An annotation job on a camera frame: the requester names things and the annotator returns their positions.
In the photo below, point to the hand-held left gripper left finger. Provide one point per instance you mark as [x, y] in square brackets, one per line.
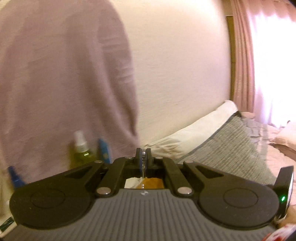
[140, 162]

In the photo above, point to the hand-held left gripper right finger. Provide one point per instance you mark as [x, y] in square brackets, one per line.
[148, 163]

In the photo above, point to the yellow plastic tray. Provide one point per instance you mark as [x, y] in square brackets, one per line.
[155, 183]

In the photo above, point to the blue and white tube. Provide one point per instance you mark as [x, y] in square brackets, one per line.
[105, 153]

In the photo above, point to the red and white packet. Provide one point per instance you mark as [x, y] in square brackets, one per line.
[282, 233]

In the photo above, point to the pink pillow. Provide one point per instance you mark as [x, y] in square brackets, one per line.
[285, 136]

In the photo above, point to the pink bedding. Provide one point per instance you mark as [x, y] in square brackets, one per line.
[266, 139]

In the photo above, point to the white pillow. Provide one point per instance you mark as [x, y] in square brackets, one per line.
[196, 132]

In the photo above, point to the green spray bottle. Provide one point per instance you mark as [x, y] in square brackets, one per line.
[81, 153]

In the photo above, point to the grey striped pillow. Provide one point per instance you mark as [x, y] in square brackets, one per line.
[219, 148]

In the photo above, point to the purple hanging towel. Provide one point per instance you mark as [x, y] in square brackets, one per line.
[57, 81]

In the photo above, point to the pink curtain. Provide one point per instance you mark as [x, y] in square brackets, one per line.
[242, 69]

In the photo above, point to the blue plastic bottle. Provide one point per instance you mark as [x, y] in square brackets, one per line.
[16, 178]

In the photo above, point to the wooden window frame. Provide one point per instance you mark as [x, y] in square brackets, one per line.
[230, 58]

